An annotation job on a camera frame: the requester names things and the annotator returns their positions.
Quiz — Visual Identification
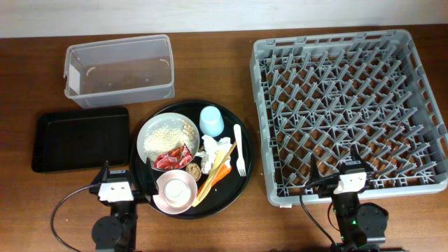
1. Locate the white tissue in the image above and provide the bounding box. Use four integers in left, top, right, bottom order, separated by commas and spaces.
195, 135, 232, 174

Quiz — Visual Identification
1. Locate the round black serving tray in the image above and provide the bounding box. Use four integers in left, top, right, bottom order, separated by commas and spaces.
129, 100, 255, 220

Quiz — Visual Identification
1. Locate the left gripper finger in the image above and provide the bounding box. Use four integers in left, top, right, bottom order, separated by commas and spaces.
100, 161, 109, 183
145, 157, 159, 202

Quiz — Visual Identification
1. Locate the white plastic fork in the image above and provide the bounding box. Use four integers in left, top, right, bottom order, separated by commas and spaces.
233, 124, 246, 176

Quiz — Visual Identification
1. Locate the wooden chopstick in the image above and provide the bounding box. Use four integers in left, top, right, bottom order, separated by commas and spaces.
197, 141, 237, 202

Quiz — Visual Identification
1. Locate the black rectangular tray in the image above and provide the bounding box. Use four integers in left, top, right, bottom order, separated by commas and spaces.
31, 106, 130, 173

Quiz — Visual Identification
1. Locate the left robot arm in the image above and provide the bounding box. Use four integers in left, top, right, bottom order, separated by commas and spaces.
89, 162, 159, 252

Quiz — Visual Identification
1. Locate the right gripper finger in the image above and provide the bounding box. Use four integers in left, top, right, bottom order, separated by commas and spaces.
309, 154, 320, 183
351, 145, 373, 172

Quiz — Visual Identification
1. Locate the brown walnut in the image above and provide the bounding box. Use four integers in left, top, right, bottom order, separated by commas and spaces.
185, 162, 202, 181

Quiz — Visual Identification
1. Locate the pink bowl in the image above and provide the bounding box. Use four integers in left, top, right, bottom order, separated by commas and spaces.
153, 170, 197, 214

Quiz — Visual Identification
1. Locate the white cup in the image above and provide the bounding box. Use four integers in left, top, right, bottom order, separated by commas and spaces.
164, 179, 190, 207

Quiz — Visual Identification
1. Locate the yellow plastic knife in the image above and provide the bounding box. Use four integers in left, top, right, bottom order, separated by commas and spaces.
192, 151, 232, 207

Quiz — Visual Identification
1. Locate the grey dishwasher rack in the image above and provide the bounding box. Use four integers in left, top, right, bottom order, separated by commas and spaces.
250, 29, 447, 207

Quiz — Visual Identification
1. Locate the red snack wrapper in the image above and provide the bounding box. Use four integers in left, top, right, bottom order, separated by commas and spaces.
154, 144, 193, 170

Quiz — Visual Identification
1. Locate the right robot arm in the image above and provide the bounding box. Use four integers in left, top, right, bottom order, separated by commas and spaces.
304, 146, 389, 251

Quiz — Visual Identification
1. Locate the light blue plastic cup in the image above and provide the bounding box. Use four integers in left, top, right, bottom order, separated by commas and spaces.
199, 106, 224, 137

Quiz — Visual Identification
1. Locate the clear plastic waste bin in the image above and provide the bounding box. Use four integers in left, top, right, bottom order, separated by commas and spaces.
64, 34, 175, 109

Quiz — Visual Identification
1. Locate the grey plate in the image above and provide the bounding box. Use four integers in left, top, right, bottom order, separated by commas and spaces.
136, 113, 200, 172

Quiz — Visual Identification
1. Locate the orange carrot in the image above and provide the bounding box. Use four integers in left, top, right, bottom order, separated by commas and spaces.
197, 164, 232, 195

